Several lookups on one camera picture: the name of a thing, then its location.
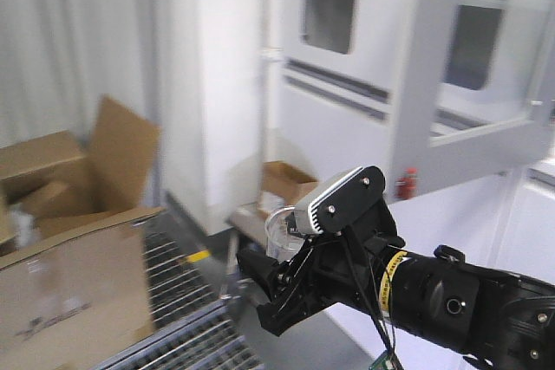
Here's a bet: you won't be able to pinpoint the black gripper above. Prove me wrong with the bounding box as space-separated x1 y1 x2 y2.
236 215 404 336

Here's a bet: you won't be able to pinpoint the clear glass beaker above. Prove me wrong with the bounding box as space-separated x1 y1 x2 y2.
264 205 309 263

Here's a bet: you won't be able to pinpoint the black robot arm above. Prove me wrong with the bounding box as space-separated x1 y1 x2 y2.
237 198 554 369

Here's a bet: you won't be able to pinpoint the stacked metal grates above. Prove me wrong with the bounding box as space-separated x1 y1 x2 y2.
95 231 264 369

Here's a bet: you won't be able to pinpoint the small cardboard box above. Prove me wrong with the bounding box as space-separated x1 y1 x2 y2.
257 160 318 219

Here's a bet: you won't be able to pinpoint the red fire extinguisher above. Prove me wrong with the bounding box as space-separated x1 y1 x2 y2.
396 167 418 200

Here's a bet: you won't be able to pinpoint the large cardboard box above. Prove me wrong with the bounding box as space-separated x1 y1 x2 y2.
1 96 160 369

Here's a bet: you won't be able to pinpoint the grey curtain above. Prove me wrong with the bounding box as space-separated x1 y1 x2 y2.
0 0 166 150

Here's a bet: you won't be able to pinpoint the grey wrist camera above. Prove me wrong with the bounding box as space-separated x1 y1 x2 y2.
285 166 393 237

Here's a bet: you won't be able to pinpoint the white wall cabinet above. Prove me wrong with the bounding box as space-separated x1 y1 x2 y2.
266 0 554 201

